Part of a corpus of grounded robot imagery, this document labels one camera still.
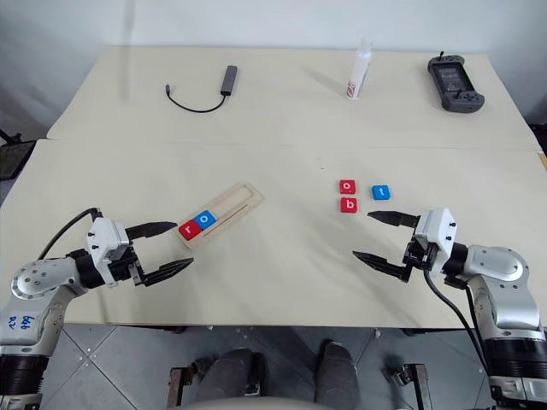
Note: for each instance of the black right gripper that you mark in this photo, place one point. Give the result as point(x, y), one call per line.
point(421, 256)

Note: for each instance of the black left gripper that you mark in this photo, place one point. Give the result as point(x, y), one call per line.
point(122, 269)

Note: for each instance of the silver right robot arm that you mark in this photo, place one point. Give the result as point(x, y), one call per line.
point(498, 273)

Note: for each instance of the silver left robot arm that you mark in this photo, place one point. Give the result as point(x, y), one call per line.
point(37, 278)

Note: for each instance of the red letter tile r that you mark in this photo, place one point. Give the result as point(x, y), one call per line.
point(190, 230)

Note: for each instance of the blue letter tile t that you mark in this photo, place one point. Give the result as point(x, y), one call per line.
point(380, 192)

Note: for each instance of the red letter tile b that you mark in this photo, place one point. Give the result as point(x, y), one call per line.
point(349, 204)

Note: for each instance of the blue letter tile o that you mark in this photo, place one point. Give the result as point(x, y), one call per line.
point(204, 219)

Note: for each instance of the red letter tile o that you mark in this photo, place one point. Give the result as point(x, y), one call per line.
point(347, 186)

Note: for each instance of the wooden letter tray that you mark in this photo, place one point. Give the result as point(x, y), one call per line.
point(237, 203)

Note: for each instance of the white plastic bottle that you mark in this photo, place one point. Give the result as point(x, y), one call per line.
point(357, 74)

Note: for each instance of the black handheld controller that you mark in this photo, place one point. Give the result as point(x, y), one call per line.
point(454, 83)

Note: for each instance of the black stand base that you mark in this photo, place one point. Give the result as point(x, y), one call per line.
point(13, 156)

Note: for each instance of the dark object beside table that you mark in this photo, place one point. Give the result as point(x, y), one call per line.
point(539, 136)

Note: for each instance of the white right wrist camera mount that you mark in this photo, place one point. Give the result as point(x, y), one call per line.
point(437, 228)

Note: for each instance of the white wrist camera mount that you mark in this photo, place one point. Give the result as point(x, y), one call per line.
point(437, 228)
point(104, 237)

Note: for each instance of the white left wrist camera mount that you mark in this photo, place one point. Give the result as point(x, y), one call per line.
point(104, 237)

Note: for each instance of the rusty metal bracket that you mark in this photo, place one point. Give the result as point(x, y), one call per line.
point(415, 384)
point(179, 386)

